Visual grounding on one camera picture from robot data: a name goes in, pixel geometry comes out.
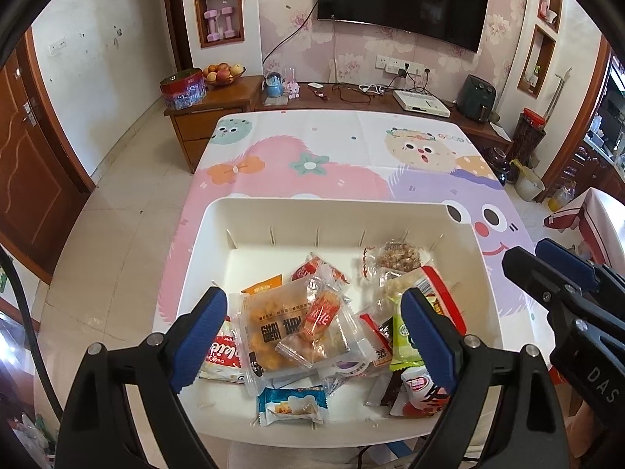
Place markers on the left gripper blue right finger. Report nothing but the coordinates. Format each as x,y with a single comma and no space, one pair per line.
435,338

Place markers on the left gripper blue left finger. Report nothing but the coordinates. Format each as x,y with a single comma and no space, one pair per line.
191,336

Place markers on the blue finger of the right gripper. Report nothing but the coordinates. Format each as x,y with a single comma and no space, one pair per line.
535,277
568,264

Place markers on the green small snack packet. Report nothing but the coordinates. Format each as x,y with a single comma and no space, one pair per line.
404,354

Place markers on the red white milk candy packet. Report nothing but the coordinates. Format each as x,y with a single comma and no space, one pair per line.
419,396

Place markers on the red white striped biscuit packet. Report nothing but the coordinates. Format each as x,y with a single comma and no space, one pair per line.
378,340

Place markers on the orange bread clear bag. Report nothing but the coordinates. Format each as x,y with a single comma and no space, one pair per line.
262,321

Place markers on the nut brittle clear packet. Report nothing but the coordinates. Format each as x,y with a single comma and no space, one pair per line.
397,256

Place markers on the orange white oat bar packet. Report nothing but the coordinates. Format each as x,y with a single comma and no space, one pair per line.
261,287

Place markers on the small orange cake packet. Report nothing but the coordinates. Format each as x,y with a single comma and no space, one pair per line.
320,337

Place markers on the blue white cracker packet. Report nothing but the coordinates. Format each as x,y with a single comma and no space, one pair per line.
292,404

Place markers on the small red candy packet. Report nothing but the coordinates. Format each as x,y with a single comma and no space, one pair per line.
316,265

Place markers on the dark red snowflake snack packet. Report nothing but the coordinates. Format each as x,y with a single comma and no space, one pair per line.
385,390

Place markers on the blue cream puff packet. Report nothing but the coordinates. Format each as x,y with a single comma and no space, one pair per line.
334,376

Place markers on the white plastic jug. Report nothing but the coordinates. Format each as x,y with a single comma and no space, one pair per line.
528,185

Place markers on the white plastic organizer bin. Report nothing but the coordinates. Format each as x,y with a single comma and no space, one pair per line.
273,257

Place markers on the red lid wicker bin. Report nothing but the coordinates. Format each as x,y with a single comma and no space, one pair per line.
529,132

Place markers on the cartoon monster tablecloth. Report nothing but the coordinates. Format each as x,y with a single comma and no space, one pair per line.
359,155

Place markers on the dark green air fryer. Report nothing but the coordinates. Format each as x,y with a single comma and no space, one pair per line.
476,99

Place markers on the brown wooden door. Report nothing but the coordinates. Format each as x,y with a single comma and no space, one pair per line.
43,185

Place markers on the white set-top box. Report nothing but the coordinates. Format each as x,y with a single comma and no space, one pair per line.
421,103

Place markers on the red round tin box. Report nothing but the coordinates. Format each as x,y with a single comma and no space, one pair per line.
183,89

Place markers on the fruit bowl with apples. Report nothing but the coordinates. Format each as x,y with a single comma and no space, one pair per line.
219,75

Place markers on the pink toy figurine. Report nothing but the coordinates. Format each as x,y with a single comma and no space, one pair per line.
291,89

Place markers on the pink dumbbell right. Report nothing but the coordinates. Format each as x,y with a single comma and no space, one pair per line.
228,29

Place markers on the pink dumbbell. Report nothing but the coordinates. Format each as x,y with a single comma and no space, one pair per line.
211,16
228,29

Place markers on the pink dumbbell left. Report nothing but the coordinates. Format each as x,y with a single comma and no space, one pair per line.
211,16

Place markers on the white wall power strip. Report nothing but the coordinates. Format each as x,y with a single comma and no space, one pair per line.
393,65

